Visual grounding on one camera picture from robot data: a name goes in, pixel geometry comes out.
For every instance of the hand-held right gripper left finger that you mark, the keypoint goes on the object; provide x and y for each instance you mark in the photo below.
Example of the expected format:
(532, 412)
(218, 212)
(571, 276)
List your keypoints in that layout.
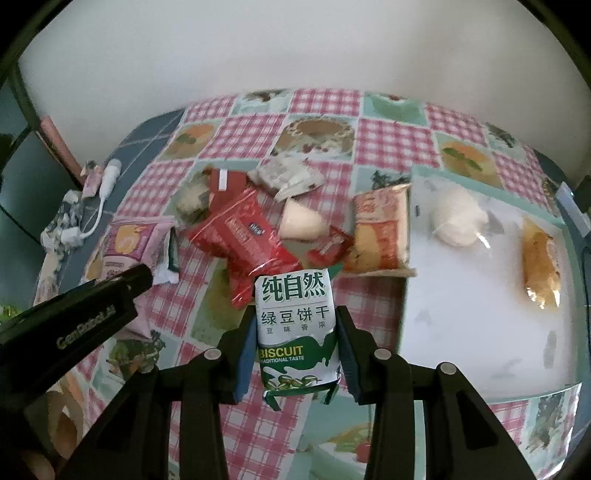
(242, 376)

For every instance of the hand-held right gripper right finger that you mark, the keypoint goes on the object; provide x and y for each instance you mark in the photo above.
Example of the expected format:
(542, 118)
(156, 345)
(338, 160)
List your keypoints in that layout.
(348, 364)

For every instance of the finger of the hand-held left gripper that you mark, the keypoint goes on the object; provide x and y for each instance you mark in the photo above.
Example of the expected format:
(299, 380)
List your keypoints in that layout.
(134, 281)

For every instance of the pink snack packet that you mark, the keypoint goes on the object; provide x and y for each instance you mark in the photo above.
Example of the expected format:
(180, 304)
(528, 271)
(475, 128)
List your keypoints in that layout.
(131, 240)

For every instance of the green white biscuit packet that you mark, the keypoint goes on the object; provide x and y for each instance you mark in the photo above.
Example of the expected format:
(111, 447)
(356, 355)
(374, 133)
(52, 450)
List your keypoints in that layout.
(295, 323)

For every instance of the small clear snack packet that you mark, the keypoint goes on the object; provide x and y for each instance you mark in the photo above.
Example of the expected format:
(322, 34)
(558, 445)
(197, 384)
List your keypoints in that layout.
(189, 203)

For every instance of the large red snack packet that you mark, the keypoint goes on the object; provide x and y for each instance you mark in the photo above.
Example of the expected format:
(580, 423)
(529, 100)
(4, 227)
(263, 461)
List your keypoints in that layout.
(240, 230)

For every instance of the white tray with teal rim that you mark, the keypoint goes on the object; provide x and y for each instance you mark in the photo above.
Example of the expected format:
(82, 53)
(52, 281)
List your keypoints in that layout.
(461, 314)

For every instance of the red packet with white label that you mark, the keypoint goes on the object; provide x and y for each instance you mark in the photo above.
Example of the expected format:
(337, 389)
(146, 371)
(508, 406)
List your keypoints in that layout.
(221, 182)

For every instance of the orange bread packet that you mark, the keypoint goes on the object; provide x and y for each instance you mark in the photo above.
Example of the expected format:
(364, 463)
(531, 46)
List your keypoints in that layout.
(381, 230)

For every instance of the person's left hand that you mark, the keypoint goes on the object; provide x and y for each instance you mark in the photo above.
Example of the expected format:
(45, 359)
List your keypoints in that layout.
(36, 465)

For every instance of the green white packet edge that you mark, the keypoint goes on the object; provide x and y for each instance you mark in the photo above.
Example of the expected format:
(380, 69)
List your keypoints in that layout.
(171, 258)

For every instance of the crumpled patterned cloth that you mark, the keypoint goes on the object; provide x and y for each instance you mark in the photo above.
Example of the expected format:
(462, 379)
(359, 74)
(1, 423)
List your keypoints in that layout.
(60, 221)

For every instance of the small pink item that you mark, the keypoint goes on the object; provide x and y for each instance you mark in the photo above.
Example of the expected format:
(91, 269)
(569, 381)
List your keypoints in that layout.
(92, 174)

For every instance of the small red candy packet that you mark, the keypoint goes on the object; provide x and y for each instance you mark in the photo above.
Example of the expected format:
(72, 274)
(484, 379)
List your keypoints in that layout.
(330, 247)

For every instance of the pale jelly cup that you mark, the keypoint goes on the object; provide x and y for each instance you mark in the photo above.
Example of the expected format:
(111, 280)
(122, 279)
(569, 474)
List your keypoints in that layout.
(300, 221)

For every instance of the pink stick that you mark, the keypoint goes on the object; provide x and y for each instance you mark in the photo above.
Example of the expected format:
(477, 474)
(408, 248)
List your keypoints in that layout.
(53, 138)

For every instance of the white bun in clear bag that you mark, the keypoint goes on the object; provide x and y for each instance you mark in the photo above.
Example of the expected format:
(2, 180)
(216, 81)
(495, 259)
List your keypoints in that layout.
(457, 221)

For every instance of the clear grey wrapper packet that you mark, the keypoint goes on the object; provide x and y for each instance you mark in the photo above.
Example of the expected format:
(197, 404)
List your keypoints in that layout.
(286, 177)

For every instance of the yellow bread in clear bag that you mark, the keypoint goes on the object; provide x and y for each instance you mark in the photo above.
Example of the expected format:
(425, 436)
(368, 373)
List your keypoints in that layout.
(538, 267)

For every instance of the white box device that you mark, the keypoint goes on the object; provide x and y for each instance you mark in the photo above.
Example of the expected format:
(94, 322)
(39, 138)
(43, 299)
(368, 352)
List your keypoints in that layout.
(572, 203)

